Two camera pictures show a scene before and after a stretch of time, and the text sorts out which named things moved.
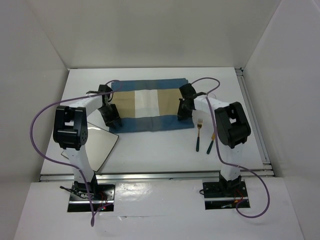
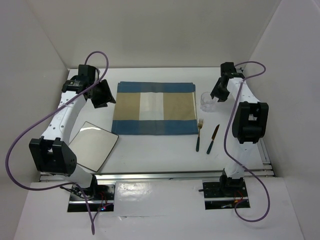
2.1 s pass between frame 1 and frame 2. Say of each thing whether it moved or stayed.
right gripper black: moved
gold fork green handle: stayed
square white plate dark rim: stayed
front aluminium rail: stayed
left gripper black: moved
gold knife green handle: stayed
